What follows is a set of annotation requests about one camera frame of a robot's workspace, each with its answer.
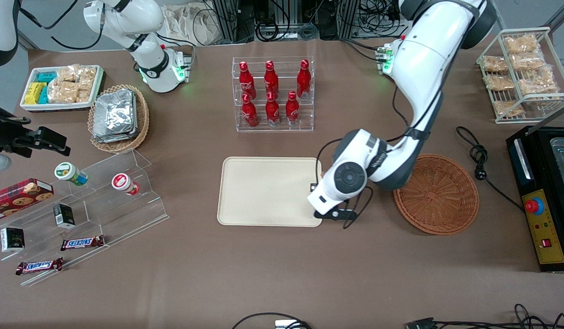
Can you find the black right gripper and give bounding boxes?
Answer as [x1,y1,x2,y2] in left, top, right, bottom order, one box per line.
[0,104,71,159]

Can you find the white rectangular snack tray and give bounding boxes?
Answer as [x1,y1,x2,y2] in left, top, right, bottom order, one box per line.
[20,64,105,112]

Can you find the beige plastic tray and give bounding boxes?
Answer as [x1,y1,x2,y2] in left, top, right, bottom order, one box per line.
[217,157,323,228]

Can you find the oval wicker basket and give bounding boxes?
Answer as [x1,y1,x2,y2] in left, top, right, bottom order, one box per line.
[87,84,150,153]

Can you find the round brown wicker basket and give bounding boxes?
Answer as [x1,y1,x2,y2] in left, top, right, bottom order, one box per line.
[393,154,480,236]

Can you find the green lid yogurt cup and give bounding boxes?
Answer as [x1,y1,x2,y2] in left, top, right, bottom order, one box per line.
[54,162,89,186]

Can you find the yellow snack packet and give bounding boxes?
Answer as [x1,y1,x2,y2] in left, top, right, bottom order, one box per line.
[24,82,46,105]

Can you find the silver foil packet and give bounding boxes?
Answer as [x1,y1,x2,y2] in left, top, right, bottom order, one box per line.
[95,89,136,134]
[93,128,139,144]

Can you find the red plaid cookie box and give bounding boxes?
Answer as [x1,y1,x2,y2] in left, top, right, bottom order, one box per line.
[0,178,54,224]

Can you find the small black carton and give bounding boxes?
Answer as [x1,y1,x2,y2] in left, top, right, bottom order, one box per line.
[53,203,76,229]
[0,227,26,253]

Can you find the red lid yogurt cup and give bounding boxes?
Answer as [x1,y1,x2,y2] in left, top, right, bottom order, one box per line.
[111,173,140,196]

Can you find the clear acrylic stepped display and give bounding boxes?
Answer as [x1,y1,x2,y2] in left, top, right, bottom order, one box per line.
[0,148,170,287]

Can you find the clear acrylic bottle rack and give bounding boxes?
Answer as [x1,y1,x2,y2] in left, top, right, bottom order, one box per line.
[232,56,315,133]

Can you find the snickers chocolate bar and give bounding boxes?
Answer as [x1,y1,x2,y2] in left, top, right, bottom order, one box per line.
[60,235,105,251]
[15,257,64,276]

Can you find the red cola bottle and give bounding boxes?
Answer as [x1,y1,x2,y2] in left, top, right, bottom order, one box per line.
[238,61,257,99]
[285,90,300,126]
[264,60,279,96]
[265,91,281,127]
[241,94,259,128]
[296,59,312,99]

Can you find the white cloth bag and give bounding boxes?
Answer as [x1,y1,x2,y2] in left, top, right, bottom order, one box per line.
[162,4,219,47]

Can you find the black appliance with yellow panel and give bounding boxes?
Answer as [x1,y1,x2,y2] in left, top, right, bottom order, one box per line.
[506,126,564,273]

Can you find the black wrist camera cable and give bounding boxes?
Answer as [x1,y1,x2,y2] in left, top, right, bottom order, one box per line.
[315,137,374,230]

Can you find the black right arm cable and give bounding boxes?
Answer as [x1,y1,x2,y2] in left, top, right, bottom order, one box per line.
[18,0,105,51]

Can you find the black looped cable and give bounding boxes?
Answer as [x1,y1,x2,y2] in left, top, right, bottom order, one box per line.
[231,312,312,329]

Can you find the black cable with connector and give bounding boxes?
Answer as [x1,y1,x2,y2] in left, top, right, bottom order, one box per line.
[406,303,564,329]

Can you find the aluminium frame profile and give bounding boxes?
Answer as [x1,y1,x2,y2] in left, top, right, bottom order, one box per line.
[212,0,239,44]
[338,0,360,40]

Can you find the white wire rack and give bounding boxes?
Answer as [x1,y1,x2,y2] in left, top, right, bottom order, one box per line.
[476,27,564,124]

